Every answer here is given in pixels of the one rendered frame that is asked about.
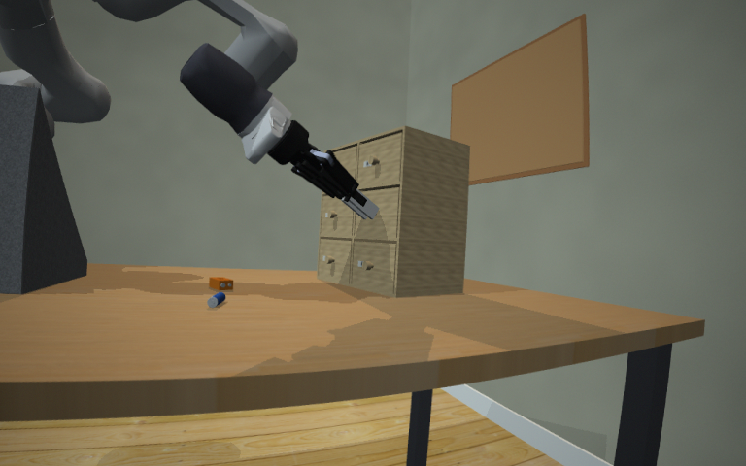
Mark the orange nine-volt battery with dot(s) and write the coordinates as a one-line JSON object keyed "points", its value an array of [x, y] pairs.
{"points": [[221, 283]]}

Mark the light wooden drawer front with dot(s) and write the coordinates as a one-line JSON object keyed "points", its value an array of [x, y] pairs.
{"points": [[385, 222], [337, 264], [374, 265], [337, 217], [347, 158], [380, 161]]}

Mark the blue aa battery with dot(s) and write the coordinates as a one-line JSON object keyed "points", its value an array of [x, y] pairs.
{"points": [[216, 300]]}

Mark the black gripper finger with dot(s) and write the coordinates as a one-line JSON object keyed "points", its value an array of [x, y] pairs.
{"points": [[324, 186], [336, 175]]}

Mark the small wooden chest of drawers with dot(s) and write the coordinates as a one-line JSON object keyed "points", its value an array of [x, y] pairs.
{"points": [[432, 215]]}

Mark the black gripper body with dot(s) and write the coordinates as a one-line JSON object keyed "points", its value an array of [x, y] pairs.
{"points": [[295, 148]]}

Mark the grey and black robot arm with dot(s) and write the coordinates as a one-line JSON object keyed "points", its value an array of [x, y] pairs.
{"points": [[234, 91]]}

